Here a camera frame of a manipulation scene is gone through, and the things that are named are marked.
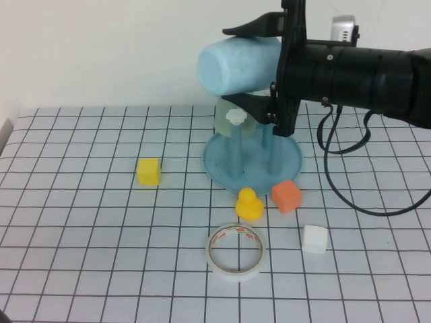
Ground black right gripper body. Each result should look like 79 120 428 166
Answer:
273 0 318 137

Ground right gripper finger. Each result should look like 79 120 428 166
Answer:
220 80 279 126
222 11 283 37

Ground light blue plastic cup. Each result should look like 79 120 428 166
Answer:
197 36 284 96

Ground light green plastic cup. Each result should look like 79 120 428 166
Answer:
214 89 270 138

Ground blue cup stand white caps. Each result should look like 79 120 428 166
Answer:
203 108 304 196

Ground orange foam cube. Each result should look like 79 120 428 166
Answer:
271 179 303 215

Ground yellow rubber duck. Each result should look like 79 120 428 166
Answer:
234 187 265 221

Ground yellow foam cube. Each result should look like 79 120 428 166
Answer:
137 157 162 187

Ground white foam cube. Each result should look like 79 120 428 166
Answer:
301 224 329 254

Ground white tape roll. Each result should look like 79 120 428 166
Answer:
205 221 269 283

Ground white grid-pattern table cover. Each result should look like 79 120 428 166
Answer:
0 100 431 323

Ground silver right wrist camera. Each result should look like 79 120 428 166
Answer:
331 15 360 46

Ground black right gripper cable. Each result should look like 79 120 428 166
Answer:
317 102 376 154

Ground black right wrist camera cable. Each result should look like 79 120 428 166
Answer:
323 104 431 216

